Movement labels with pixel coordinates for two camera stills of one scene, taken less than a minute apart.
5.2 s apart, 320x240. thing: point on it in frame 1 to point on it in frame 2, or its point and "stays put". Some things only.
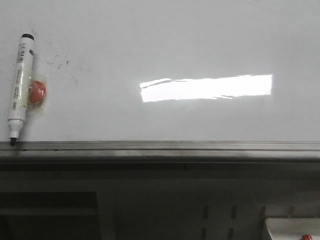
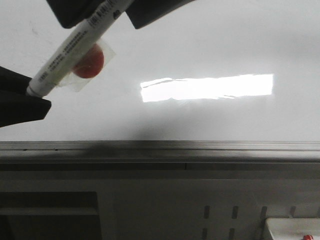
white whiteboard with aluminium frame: x=164 y=81 stays put
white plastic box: x=293 y=228 stays put
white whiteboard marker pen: x=20 y=99 to x=76 y=48
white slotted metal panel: x=152 y=204 stays put
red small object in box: x=306 y=237 stays put
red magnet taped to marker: x=37 y=92 to x=88 y=68
